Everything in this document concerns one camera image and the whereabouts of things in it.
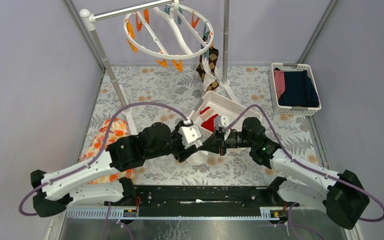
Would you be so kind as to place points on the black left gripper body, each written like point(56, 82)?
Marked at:
point(181, 152)

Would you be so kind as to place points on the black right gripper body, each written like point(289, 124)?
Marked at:
point(233, 140)

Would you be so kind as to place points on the white sock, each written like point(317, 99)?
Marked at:
point(209, 80)
point(198, 158)

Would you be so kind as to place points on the teal front clip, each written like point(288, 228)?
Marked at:
point(206, 54)

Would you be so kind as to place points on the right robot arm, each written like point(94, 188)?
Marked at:
point(338, 195)

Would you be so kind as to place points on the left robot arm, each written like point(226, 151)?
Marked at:
point(55, 191)

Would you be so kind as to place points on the orange front left clip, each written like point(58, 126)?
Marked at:
point(178, 64)

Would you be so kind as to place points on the orange clip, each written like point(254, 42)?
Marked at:
point(162, 62)
point(178, 64)

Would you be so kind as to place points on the orange right clip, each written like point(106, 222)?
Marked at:
point(162, 62)

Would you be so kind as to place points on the red snowflake sock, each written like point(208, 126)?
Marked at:
point(210, 121)

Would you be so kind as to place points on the white perforated sock basket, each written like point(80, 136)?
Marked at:
point(220, 105)

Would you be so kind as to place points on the floral grey tablecloth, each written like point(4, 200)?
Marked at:
point(182, 91)

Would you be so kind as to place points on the white rack right foot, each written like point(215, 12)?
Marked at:
point(222, 78)

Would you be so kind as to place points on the white basket with clothes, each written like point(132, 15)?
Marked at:
point(295, 110)

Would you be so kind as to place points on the pink garment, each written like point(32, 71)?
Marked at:
point(279, 80)

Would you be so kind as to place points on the navy garment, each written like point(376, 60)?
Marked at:
point(299, 90)

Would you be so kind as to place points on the grey horizontal rack bar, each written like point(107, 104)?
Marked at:
point(132, 9)

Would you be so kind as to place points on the grey left rack pole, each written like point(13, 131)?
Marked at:
point(88, 21)

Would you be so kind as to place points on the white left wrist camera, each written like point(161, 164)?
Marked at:
point(190, 134)

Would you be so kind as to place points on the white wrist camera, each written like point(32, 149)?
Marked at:
point(221, 123)
point(190, 134)

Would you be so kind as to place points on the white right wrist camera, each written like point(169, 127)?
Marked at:
point(221, 123)

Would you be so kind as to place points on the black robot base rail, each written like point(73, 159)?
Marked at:
point(202, 201)

